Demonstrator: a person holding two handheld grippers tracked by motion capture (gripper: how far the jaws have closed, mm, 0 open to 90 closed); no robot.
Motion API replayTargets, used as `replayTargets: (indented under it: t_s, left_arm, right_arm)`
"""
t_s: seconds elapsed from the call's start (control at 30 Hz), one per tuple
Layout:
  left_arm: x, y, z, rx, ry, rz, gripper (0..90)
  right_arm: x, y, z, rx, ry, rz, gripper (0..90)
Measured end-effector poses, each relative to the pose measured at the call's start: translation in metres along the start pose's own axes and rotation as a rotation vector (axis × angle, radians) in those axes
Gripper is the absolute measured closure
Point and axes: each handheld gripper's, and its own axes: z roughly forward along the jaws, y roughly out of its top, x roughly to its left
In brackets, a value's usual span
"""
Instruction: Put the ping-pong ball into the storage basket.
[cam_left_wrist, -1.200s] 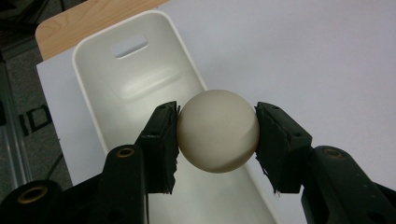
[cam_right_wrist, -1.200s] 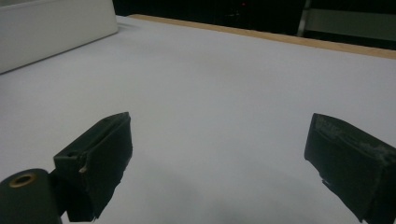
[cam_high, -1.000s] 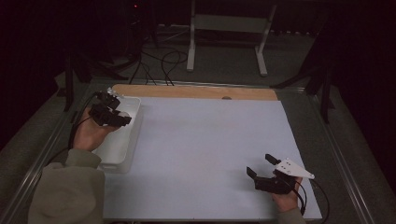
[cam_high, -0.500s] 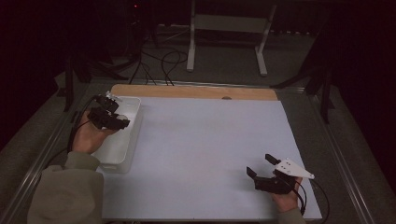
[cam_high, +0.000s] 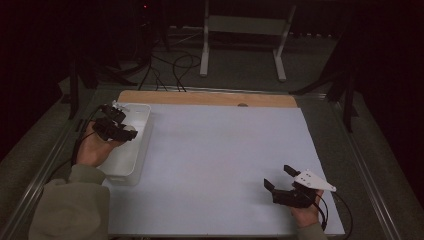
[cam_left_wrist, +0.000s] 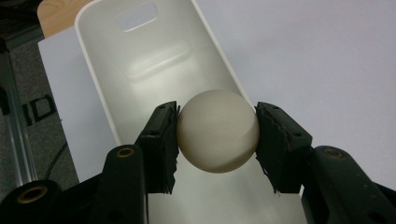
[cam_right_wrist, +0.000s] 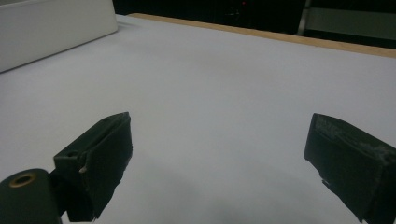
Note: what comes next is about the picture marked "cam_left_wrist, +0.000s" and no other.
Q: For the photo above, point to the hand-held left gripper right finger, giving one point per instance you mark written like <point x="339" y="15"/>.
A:
<point x="280" y="146"/>

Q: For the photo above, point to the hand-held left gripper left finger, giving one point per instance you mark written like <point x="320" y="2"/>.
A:
<point x="158" y="146"/>

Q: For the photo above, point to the white ball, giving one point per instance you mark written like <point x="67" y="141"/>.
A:
<point x="218" y="130"/>

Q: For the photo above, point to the long white plastic bin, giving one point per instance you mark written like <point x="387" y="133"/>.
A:
<point x="140" y="62"/>

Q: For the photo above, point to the wooden table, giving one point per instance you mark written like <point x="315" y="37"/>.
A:
<point x="59" y="15"/>

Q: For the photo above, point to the aluminium floor rail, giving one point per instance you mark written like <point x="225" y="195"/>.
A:
<point x="15" y="124"/>

